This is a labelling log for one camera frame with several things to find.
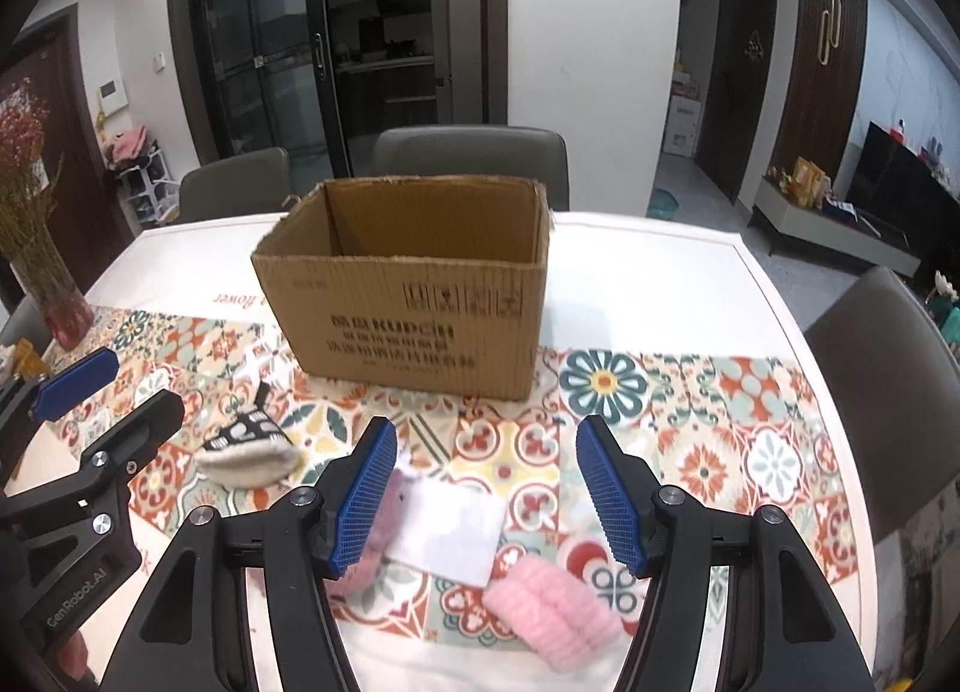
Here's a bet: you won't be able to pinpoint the wooden door with gold handle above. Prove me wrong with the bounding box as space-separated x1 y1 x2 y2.
772 0 869 187

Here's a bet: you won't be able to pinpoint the red tinted glass vase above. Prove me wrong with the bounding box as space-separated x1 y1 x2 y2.
11 227 97 352

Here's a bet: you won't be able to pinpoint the dark framed glass sliding door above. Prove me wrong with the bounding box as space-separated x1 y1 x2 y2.
166 0 451 194

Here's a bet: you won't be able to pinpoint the dark plain door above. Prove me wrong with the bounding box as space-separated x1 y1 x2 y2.
694 0 779 183

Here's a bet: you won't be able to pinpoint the white dark tv cabinet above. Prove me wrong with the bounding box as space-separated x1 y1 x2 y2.
750 176 923 281

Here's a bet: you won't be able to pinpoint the black television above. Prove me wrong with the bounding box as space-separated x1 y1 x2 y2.
855 121 960 251

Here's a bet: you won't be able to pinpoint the brown entry door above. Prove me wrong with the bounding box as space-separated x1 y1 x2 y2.
0 4 113 288

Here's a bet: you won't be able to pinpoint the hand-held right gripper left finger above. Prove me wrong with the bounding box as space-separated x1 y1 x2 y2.
101 416 398 692

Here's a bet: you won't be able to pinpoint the white storage box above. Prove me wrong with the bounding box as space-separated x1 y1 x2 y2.
662 92 704 157

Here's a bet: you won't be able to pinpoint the yellow snack packets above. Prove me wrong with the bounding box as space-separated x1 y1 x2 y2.
784 156 830 206

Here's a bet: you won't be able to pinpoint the wide grey dining chair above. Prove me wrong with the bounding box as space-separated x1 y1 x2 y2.
371 126 571 213

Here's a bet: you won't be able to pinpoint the black white patterned sock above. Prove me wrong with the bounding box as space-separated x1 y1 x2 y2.
196 383 299 489

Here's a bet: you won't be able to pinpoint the pink cloth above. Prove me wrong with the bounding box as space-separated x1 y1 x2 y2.
105 126 155 169

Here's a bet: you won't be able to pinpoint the dried flower bouquet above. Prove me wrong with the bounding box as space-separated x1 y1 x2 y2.
0 81 67 303

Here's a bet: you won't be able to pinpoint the small yellow object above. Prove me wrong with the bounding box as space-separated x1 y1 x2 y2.
13 338 52 380

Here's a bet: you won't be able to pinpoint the person's left hand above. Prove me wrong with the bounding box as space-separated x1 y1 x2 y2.
56 628 102 692

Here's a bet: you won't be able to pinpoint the brown cardboard box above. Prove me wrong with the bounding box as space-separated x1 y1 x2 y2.
250 174 554 402

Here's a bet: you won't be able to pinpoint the pink white fuzzy sock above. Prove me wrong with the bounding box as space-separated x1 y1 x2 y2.
326 453 511 597

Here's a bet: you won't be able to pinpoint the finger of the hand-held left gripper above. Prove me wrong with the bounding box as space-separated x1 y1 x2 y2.
0 347 119 487
0 392 185 535

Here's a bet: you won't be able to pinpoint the green toy figurine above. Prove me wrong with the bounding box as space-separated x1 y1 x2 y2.
926 270 960 348

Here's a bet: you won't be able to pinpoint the white shoe rack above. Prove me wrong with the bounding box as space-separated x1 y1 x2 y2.
116 145 181 232

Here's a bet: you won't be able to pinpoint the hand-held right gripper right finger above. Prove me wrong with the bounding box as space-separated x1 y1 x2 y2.
575 414 875 692

